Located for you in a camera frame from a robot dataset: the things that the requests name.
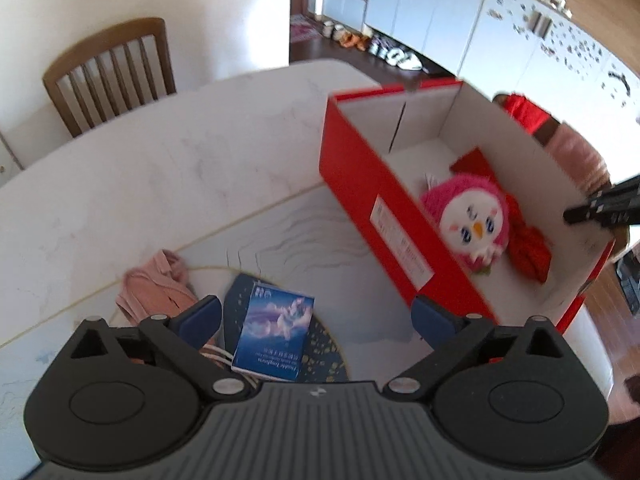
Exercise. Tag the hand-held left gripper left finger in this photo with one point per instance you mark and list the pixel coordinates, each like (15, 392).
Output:
(200, 317)

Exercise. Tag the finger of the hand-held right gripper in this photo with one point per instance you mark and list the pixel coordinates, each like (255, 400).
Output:
(600, 205)

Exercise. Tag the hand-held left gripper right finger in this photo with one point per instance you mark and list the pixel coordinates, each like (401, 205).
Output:
(432, 322)

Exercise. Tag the pink cloth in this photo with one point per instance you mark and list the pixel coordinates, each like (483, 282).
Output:
(155, 285)

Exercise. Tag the blue printed packet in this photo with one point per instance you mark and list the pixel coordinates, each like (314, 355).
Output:
(275, 325)

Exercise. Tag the red cardboard box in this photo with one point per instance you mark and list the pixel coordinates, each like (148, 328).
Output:
(360, 160)

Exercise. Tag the pink towel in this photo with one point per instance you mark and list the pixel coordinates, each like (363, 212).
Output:
(580, 160)

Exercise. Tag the red knitted cloth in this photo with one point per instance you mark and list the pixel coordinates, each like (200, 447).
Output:
(530, 255)

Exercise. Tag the pink plush toy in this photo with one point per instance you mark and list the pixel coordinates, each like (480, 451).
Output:
(470, 220)

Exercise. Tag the dark blue round mat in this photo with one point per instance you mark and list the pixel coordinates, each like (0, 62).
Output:
(320, 355)

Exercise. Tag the white table mat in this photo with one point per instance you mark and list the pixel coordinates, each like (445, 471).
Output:
(310, 240)

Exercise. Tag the white drawer unit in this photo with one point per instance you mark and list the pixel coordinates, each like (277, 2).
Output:
(7, 160)

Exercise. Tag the row of shoes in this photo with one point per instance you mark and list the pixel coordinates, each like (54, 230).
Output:
(395, 55)

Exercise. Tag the white cabinet row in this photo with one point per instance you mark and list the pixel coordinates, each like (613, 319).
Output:
(425, 5)

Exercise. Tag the wooden slatted chair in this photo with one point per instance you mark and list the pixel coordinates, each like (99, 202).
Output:
(107, 35)

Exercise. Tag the patterned door rug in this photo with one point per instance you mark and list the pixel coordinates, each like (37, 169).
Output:
(300, 30)

